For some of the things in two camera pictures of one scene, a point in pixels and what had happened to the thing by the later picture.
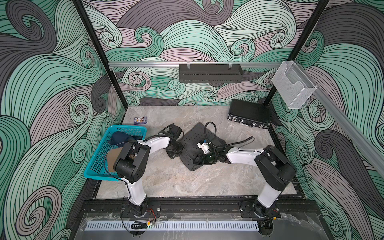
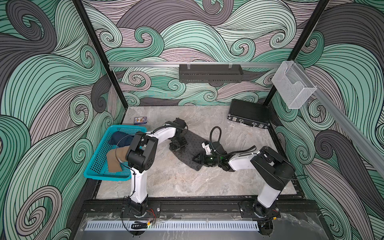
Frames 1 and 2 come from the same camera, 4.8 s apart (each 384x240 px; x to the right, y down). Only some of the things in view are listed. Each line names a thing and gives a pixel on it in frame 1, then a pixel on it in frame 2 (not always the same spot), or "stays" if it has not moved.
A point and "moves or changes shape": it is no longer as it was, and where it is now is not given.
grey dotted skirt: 199,133 moves or changes shape
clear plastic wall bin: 292,84 stays
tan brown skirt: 113,155 stays
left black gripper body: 176,149 → 178,144
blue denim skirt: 118,138 stays
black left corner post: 103,53 stays
